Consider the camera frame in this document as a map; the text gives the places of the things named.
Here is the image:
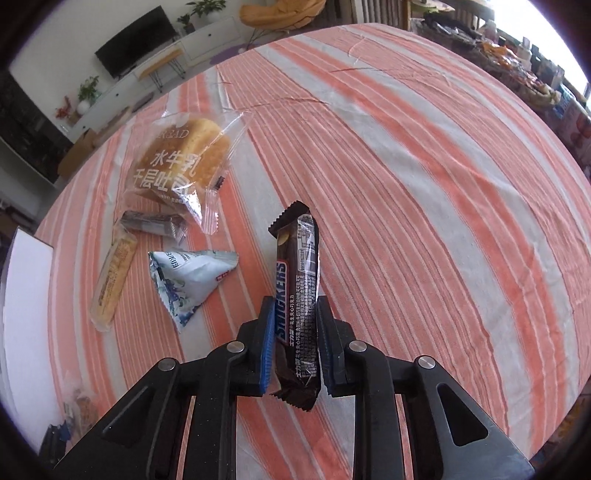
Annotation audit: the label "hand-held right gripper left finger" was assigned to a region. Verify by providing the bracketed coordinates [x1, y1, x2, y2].
[48, 295, 278, 480]

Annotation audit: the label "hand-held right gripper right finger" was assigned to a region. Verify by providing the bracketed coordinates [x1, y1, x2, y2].
[315, 295, 536, 480]

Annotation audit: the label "brown chocolate bar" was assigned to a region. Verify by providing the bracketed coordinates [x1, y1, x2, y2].
[269, 200, 321, 411]

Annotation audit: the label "dark wafer packet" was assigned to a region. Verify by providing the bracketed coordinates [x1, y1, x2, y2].
[119, 210, 188, 241]

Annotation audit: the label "clear bread packet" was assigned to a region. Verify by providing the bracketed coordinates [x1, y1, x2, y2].
[121, 108, 254, 236]

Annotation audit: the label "white cardboard box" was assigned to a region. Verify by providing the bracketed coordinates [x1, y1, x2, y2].
[0, 226, 100, 462]

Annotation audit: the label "white blue triangular packet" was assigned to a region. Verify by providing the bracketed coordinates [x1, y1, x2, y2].
[148, 248, 241, 334]

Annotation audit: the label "yellow biscuit packet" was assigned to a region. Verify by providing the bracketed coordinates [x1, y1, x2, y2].
[91, 224, 138, 332]

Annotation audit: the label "orange striped tablecloth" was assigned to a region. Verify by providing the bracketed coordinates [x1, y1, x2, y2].
[34, 23, 591, 480]

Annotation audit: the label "clear cracker packet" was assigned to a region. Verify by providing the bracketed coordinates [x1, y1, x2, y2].
[62, 378, 100, 439]

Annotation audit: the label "brown cardboard box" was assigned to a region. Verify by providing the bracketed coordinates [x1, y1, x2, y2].
[58, 129, 100, 178]

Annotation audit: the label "beige pet bed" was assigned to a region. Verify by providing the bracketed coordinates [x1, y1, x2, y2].
[95, 107, 131, 139]

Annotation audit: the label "purple floor mat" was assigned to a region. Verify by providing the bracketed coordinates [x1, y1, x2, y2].
[215, 39, 245, 63]

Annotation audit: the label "wooden bench stool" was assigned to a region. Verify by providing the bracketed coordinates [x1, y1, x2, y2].
[137, 47, 185, 90]

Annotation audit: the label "white television cabinet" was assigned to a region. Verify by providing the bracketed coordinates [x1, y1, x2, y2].
[67, 21, 243, 139]

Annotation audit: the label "red flowers in vase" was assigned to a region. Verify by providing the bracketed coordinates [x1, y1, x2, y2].
[55, 96, 79, 125]

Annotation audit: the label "plant in round white vase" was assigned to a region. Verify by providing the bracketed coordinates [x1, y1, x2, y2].
[76, 76, 101, 115]

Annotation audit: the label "black glass cabinet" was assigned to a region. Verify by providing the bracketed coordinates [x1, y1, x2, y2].
[0, 69, 75, 185]

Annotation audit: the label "black television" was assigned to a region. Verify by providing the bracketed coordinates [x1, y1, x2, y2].
[95, 6, 178, 79]

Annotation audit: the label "orange rocking chair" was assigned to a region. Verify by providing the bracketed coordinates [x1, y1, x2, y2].
[239, 0, 326, 49]

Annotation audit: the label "large leafy potted plant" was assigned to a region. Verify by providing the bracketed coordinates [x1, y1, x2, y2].
[187, 0, 227, 19]

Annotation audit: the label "pile of packaged goods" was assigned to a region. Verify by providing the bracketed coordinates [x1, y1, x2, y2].
[411, 0, 591, 181]

